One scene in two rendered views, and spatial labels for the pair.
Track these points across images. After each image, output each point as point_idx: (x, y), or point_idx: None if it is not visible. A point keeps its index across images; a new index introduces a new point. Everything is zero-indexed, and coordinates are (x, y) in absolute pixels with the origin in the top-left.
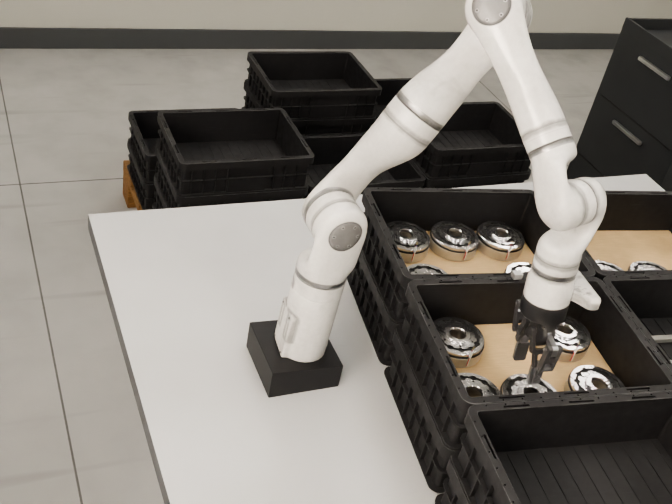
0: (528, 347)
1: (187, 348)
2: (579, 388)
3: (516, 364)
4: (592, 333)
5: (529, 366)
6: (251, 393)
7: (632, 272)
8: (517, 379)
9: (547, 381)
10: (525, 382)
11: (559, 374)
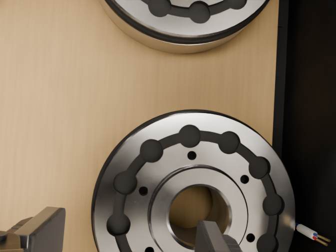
0: (44, 228)
1: None
2: (187, 13)
3: (5, 145)
4: None
5: (20, 103)
6: None
7: None
8: (115, 226)
9: (94, 75)
10: (139, 210)
11: (70, 17)
